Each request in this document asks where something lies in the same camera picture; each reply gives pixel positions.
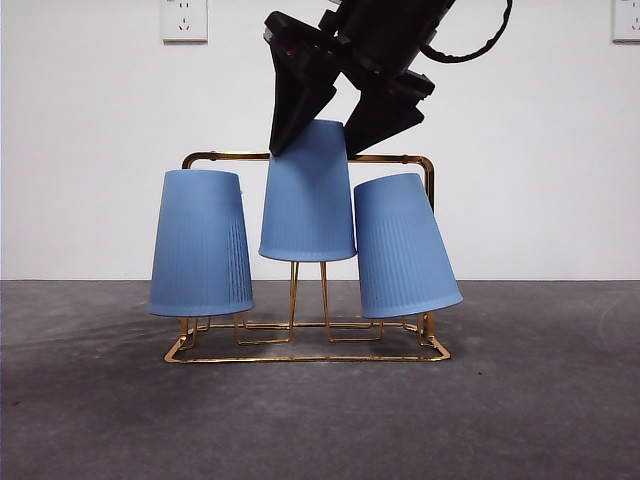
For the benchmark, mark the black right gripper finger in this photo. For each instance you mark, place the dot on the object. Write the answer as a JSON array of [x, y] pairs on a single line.
[[385, 110], [297, 90]]

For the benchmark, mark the blue ribbed plastic cup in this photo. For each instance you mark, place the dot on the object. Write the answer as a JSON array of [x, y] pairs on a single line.
[[310, 210], [400, 250], [200, 250]]

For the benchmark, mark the white wall power outlet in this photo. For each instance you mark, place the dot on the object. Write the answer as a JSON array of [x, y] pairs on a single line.
[[184, 22], [627, 22]]

